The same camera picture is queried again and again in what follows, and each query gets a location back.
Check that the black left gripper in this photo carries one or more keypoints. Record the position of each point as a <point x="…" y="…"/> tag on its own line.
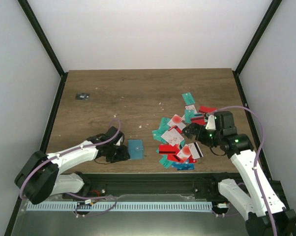
<point x="123" y="157"/>

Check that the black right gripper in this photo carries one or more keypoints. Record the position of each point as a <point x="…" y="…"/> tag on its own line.
<point x="193" y="127"/>

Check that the blue card holder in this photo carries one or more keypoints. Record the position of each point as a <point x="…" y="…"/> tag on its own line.
<point x="135" y="149"/>

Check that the teal card front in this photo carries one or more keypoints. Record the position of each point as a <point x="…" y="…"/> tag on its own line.
<point x="165" y="162"/>

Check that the red card black stripe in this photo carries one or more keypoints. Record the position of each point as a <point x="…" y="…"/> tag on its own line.
<point x="168" y="149"/>

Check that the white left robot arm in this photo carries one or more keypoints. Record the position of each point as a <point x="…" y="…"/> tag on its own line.
<point x="45" y="175"/>

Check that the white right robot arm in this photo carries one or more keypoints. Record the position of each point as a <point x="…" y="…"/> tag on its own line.
<point x="264" y="213"/>

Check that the white card pagoda print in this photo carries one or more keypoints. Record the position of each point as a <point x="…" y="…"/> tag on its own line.
<point x="172" y="137"/>

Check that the white card black stripe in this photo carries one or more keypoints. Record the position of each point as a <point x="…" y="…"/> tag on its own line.
<point x="195" y="150"/>

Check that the white card red circle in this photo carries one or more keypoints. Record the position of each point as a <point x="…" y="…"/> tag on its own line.
<point x="185" y="153"/>

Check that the red card far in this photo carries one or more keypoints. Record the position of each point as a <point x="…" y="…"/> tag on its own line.
<point x="205" y="110"/>

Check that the teal card left pile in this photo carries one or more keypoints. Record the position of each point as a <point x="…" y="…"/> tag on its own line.
<point x="157" y="135"/>

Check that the teal card far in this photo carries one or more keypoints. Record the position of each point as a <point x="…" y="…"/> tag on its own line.
<point x="188" y="98"/>

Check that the blue card front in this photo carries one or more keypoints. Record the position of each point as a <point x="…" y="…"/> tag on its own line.
<point x="183" y="166"/>

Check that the black VIP card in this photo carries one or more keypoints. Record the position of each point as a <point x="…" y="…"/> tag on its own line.
<point x="82" y="96"/>

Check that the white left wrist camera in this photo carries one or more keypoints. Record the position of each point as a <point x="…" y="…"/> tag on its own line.
<point x="120" y="141"/>

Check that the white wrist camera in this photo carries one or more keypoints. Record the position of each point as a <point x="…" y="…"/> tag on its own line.
<point x="210" y="123"/>
<point x="120" y="141"/>

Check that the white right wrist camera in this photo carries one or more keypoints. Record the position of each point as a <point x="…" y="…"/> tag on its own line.
<point x="210" y="123"/>

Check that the light blue slotted cable duct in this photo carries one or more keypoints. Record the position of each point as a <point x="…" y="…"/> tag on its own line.
<point x="123" y="206"/>

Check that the black right frame post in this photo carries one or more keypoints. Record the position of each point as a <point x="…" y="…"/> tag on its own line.
<point x="270" y="12"/>

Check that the black frame post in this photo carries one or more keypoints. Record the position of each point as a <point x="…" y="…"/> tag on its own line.
<point x="27" y="9"/>
<point x="270" y="12"/>

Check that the black left frame post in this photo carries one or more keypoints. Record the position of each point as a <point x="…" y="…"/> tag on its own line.
<point x="27" y="9"/>

